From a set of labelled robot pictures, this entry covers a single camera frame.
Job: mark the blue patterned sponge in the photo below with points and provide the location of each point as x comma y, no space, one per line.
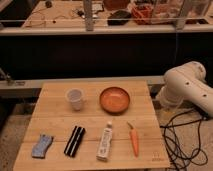
40,148

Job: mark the grey metal post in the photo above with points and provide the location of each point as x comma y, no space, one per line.
182,17
87,4

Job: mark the orange round plate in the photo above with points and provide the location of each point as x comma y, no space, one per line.
114,100

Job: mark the black white striped block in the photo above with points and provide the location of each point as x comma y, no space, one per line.
74,141

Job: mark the black object on bench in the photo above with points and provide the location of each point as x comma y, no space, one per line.
119,17

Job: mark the orange basket on bench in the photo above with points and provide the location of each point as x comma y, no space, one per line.
142,14

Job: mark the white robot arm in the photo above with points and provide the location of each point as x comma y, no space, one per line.
186,82

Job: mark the translucent plastic cup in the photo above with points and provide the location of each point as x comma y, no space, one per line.
75,98

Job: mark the white tube with cap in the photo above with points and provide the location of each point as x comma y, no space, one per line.
105,143

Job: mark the grey metal post right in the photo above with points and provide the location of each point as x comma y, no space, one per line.
182,17

